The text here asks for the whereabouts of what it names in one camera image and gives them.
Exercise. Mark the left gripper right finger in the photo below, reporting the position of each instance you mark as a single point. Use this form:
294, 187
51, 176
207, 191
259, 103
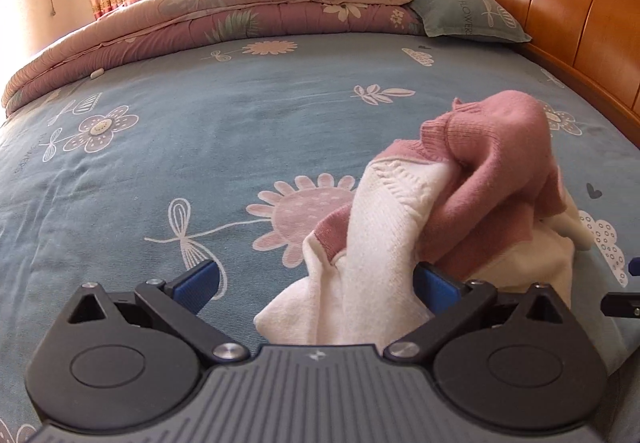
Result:
454, 306

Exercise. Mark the blue floral bed sheet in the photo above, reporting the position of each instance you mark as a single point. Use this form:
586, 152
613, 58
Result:
235, 151

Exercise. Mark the folded pink floral quilt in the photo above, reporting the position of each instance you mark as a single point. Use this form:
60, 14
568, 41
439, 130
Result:
152, 28

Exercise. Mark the grey-green flower pillow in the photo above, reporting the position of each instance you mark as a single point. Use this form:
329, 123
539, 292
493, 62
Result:
477, 20

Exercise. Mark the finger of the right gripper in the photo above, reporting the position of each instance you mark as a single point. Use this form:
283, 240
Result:
624, 304

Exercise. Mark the pink and cream sweater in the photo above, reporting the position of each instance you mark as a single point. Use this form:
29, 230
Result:
478, 195

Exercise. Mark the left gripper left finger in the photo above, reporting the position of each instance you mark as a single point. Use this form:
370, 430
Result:
174, 306

